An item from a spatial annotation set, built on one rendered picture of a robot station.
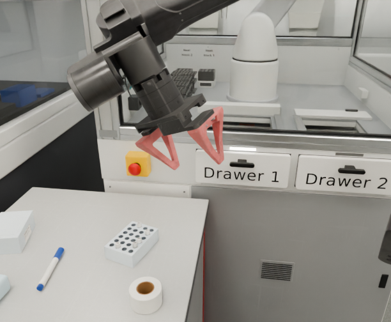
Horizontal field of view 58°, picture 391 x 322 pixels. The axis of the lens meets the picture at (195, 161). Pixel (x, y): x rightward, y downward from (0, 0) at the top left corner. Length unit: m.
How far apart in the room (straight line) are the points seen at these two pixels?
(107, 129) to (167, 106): 0.68
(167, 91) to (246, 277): 1.00
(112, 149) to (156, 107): 0.70
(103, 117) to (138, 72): 0.68
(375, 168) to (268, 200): 0.33
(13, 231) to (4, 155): 0.39
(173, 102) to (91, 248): 0.59
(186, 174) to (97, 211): 0.30
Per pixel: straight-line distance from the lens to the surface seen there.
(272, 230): 1.26
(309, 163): 1.12
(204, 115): 0.48
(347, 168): 1.12
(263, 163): 1.11
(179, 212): 1.11
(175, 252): 0.96
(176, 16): 0.56
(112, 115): 1.16
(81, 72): 0.51
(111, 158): 1.21
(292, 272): 1.37
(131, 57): 0.50
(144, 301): 0.79
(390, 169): 1.19
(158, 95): 0.50
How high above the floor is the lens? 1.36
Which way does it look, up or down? 25 degrees down
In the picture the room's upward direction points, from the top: straight up
